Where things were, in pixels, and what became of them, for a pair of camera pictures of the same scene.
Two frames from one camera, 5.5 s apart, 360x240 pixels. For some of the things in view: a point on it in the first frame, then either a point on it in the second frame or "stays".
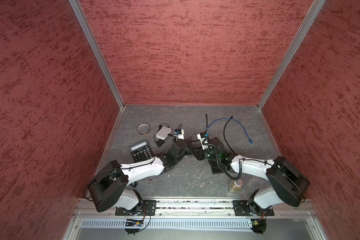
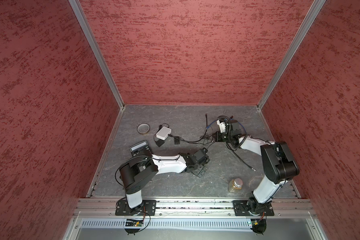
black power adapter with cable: [160, 142] stays
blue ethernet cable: [250, 140] stays
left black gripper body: [187, 152] -> [198, 170]
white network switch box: [163, 132] stays
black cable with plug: [224, 132] -> [237, 148]
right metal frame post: [312, 13] stays
